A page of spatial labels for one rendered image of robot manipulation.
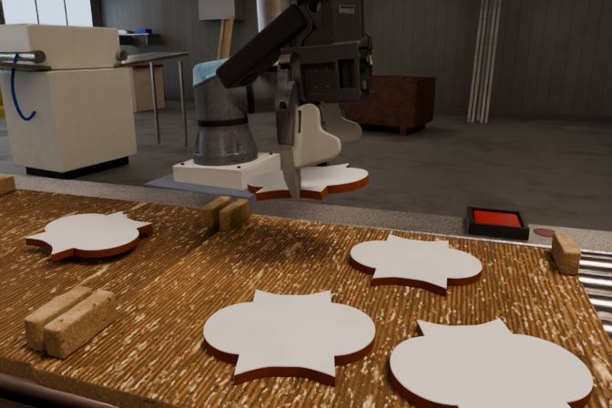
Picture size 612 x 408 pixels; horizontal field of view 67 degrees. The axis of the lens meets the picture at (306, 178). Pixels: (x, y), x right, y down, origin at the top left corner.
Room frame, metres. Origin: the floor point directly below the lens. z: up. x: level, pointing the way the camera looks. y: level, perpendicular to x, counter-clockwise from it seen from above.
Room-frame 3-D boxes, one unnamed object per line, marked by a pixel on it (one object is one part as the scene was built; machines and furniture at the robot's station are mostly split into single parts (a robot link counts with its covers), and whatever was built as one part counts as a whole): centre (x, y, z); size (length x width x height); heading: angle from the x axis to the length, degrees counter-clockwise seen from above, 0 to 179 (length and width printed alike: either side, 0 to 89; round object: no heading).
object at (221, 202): (0.59, 0.12, 0.95); 0.06 x 0.02 x 0.03; 163
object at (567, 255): (0.46, -0.28, 0.95); 0.06 x 0.02 x 0.03; 162
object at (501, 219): (0.62, -0.27, 0.92); 0.06 x 0.06 x 0.01; 73
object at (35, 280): (0.52, 0.35, 0.93); 0.41 x 0.35 x 0.02; 73
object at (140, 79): (10.11, 4.33, 0.45); 2.63 x 0.84 x 0.90; 67
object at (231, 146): (1.08, 0.19, 0.96); 0.15 x 0.15 x 0.10
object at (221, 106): (1.08, 0.19, 1.08); 0.13 x 0.12 x 0.14; 97
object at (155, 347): (0.39, -0.05, 0.93); 0.41 x 0.35 x 0.02; 72
